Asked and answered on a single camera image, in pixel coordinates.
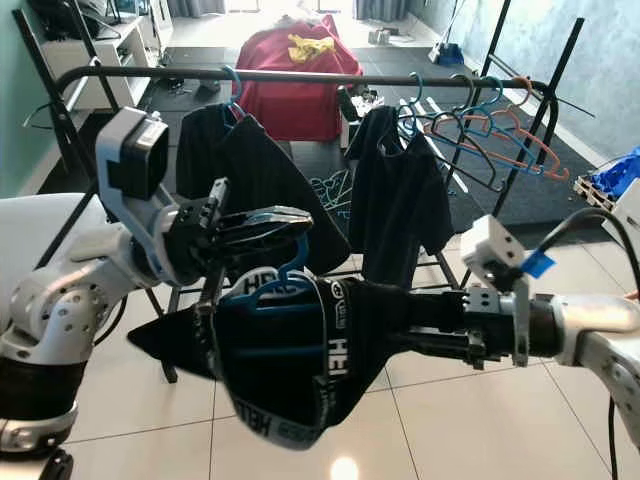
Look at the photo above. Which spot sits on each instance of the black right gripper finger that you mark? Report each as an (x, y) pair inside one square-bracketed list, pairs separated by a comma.
[(435, 342)]

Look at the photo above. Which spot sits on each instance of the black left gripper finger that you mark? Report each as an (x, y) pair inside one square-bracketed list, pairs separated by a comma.
[(260, 241), (265, 219)]

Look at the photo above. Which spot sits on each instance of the blue plastic clothes hanger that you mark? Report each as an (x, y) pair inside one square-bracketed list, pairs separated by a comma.
[(275, 288)]

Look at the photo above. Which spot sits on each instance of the black garment with white lettering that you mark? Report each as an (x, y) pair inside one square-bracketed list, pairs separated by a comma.
[(290, 400)]

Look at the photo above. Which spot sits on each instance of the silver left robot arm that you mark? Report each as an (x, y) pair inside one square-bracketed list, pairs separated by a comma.
[(80, 310)]

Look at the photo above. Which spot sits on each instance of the blue hanger under shirt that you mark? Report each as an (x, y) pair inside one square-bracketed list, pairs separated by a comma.
[(240, 90)]

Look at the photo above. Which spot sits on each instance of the orange clothes hanger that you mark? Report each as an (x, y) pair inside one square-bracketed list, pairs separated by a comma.
[(545, 158)]

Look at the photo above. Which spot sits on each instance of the teal clothes hanger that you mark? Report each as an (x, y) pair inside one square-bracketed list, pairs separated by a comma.
[(418, 95)]

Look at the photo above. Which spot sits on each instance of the empty blue clothes hanger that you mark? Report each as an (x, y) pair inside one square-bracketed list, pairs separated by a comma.
[(500, 95)]

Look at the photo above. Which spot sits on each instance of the black clothes hanger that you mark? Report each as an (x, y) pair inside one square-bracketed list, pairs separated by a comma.
[(468, 95)]

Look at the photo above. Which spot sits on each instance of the black shirt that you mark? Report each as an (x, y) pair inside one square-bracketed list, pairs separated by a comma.
[(260, 150), (400, 195)]

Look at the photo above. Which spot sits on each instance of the blue tape tag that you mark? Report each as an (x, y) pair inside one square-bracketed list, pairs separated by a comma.
[(538, 265)]

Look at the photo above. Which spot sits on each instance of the grey padded ottoman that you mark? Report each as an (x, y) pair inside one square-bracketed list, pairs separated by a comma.
[(40, 240)]

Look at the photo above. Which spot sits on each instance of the white plastic crate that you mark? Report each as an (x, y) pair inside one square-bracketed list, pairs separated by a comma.
[(625, 215)]

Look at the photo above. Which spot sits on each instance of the yellow cloth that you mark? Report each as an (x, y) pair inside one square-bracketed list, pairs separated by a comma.
[(310, 47)]

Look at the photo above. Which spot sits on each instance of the black metal clothes rack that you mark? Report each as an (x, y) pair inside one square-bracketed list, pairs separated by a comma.
[(160, 70)]

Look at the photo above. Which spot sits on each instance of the white cabinet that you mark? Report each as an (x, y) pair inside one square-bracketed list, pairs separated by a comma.
[(120, 55)]

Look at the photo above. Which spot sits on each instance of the grey curtain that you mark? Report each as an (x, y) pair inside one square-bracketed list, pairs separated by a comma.
[(382, 10), (198, 8)]

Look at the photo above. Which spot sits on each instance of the blue dustpan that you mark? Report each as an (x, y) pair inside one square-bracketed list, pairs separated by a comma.
[(448, 54)]

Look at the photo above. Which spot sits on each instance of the black bag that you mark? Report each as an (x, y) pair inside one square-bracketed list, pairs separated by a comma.
[(70, 18)]

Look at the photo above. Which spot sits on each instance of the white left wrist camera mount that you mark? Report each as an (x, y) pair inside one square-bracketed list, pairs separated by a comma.
[(130, 235)]

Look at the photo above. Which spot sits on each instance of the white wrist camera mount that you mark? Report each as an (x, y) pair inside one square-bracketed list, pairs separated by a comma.
[(490, 245), (130, 235)]

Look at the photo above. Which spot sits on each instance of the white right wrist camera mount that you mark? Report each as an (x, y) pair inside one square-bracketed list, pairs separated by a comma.
[(490, 245)]

